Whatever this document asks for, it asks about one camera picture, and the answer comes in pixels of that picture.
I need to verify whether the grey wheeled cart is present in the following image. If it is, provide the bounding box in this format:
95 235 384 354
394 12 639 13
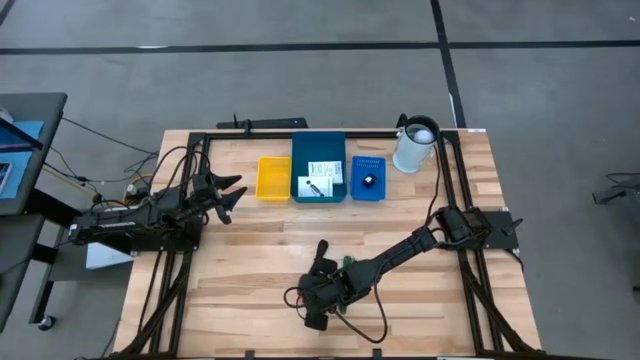
0 214 57 332

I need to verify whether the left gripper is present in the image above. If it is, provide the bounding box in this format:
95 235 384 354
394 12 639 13
191 172 249 226

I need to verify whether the yellow slotted plastic basket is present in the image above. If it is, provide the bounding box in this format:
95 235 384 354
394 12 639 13
255 156 293 202

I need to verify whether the black table frame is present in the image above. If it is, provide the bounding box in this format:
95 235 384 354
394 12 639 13
113 127 546 360

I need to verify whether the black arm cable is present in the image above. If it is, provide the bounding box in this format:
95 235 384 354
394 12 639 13
422 134 446 224

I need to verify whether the black looped gripper cable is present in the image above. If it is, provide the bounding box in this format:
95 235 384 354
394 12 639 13
283 284 390 346

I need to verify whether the black chair base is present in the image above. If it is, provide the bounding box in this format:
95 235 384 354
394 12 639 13
591 172 640 206

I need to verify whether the white cylinder container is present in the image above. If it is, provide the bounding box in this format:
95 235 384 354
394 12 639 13
391 114 442 175

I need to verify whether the blue sheet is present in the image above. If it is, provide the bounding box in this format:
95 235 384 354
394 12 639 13
0 119 46 201

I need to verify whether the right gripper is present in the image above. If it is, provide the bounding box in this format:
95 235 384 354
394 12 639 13
298 239 354 333

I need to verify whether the teal plastic bin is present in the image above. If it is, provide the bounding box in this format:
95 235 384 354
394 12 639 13
290 130 349 204

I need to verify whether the blue slotted plastic basket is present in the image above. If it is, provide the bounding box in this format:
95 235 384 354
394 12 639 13
349 155 388 202

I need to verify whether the grey desk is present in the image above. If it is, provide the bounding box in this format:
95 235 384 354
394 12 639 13
0 91 69 217

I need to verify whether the black flat bar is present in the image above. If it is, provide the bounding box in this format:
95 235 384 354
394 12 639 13
215 113 310 131

